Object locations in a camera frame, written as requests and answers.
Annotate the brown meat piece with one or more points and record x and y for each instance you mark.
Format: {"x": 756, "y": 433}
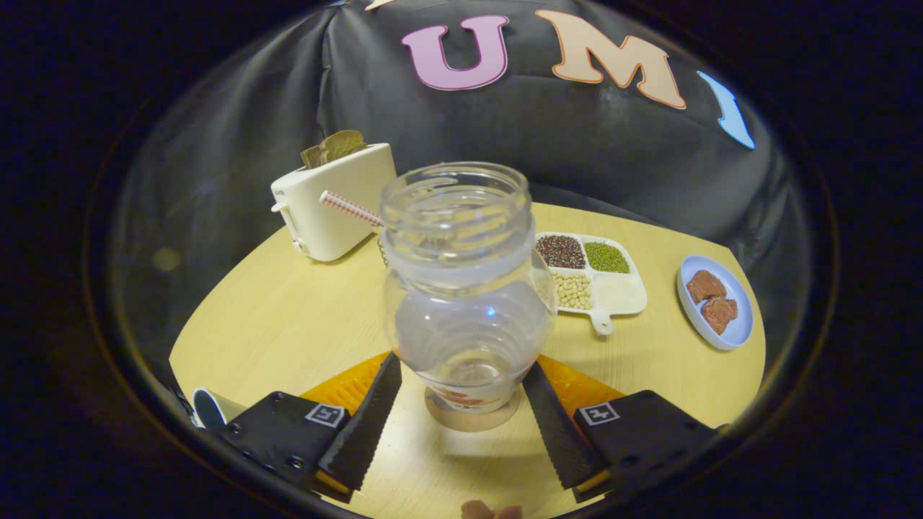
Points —
{"x": 720, "y": 315}
{"x": 705, "y": 285}

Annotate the round cork coaster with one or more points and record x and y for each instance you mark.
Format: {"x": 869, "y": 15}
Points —
{"x": 472, "y": 424}

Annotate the white cup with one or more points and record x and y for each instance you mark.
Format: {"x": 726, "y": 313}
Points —
{"x": 229, "y": 408}

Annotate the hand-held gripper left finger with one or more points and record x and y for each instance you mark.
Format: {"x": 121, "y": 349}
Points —
{"x": 364, "y": 432}

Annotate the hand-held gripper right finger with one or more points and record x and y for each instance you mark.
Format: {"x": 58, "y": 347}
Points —
{"x": 559, "y": 432}

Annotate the red white striped straw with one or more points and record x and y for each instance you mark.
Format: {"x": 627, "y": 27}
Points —
{"x": 350, "y": 207}

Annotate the brown toast slice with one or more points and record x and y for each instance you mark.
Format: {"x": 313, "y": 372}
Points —
{"x": 342, "y": 144}
{"x": 310, "y": 156}

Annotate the pile of white rice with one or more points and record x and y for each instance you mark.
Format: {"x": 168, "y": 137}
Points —
{"x": 619, "y": 292}

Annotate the black backdrop cloth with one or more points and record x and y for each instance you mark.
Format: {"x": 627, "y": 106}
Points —
{"x": 577, "y": 158}

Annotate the clear plastic bottle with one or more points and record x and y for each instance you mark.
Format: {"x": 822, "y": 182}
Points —
{"x": 469, "y": 324}

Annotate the pile of soybeans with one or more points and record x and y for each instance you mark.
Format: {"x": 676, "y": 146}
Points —
{"x": 573, "y": 291}

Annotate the white divided tray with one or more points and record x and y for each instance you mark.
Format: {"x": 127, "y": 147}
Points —
{"x": 620, "y": 295}

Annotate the pile of red beans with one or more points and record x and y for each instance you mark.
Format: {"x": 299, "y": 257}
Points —
{"x": 561, "y": 252}

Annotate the wooden table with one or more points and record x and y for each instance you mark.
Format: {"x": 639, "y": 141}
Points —
{"x": 288, "y": 317}

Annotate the white toaster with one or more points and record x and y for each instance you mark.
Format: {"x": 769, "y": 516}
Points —
{"x": 332, "y": 209}

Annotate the light blue plate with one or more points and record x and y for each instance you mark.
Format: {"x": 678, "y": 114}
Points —
{"x": 739, "y": 328}

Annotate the pile of green beans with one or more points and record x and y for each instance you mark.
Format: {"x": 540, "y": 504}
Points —
{"x": 606, "y": 257}

